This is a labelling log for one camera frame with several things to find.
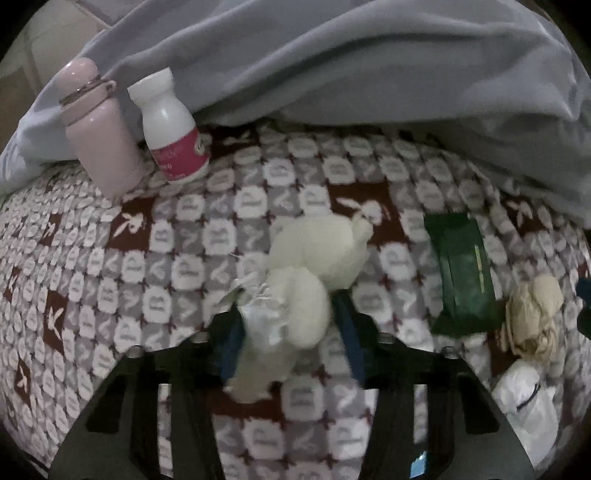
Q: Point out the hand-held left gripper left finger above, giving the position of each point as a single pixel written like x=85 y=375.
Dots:
x=231 y=341

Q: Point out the light blue quilt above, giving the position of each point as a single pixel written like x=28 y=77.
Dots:
x=369 y=60

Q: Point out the white bottle red label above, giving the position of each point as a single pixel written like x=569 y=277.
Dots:
x=173 y=134

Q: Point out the white plush toy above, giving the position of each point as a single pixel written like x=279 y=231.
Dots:
x=314 y=258

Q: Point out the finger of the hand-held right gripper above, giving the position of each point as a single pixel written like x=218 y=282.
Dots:
x=585 y=290

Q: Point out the pink thermos bottle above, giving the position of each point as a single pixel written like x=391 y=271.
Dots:
x=104 y=138

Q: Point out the dark green packet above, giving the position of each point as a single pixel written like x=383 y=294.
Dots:
x=466 y=277

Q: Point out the white printed plastic wrapper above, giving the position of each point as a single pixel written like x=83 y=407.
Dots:
x=526 y=401

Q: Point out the beige tissue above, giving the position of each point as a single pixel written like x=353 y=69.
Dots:
x=533 y=314

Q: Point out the printed blanket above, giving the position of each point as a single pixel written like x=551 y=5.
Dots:
x=138 y=277

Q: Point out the light blue wrapper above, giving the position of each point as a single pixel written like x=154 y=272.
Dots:
x=419 y=463

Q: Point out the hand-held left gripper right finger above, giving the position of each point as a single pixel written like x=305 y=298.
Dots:
x=348 y=332

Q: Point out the white crinkled wrapper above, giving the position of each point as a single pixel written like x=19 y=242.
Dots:
x=261 y=318

